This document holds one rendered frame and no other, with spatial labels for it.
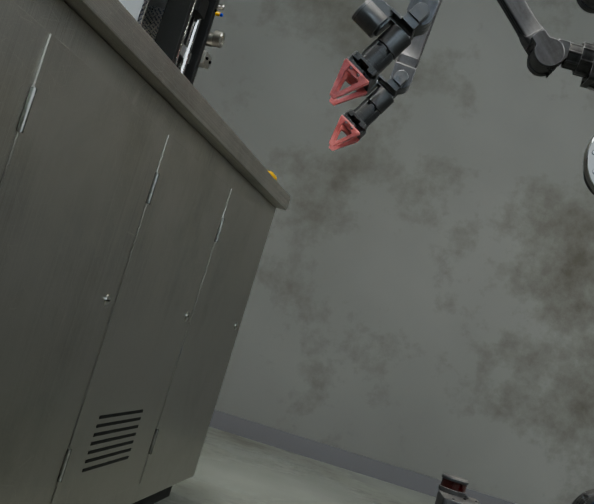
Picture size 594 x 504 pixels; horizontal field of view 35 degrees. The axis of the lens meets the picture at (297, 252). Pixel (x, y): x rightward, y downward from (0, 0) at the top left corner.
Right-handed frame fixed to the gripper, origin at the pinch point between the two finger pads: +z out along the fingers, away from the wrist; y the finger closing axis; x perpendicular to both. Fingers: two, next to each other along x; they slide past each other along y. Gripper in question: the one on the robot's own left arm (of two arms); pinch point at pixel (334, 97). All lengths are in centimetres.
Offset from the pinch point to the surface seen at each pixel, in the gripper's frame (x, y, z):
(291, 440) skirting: 59, -245, 81
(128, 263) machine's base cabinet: 3, 37, 51
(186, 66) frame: -26.8, -1.2, 17.7
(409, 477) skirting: 108, -245, 53
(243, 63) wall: -86, -247, -25
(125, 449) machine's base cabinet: 24, 6, 79
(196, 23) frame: -31.8, -0.4, 9.9
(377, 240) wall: 20, -247, -13
